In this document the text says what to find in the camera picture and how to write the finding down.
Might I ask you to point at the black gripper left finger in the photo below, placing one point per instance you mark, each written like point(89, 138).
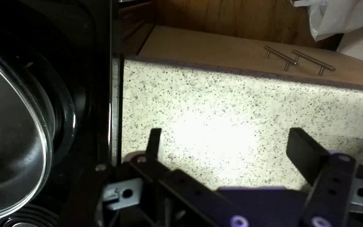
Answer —
point(155, 143)

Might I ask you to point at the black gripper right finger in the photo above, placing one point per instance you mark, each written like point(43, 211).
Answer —
point(305, 151)

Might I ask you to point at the brown base cabinet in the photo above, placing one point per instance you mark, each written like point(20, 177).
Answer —
point(214, 46)

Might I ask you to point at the white cloth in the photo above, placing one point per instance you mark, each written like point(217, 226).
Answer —
point(336, 14)

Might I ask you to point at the dark round bowl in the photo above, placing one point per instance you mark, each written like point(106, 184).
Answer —
point(9, 139)

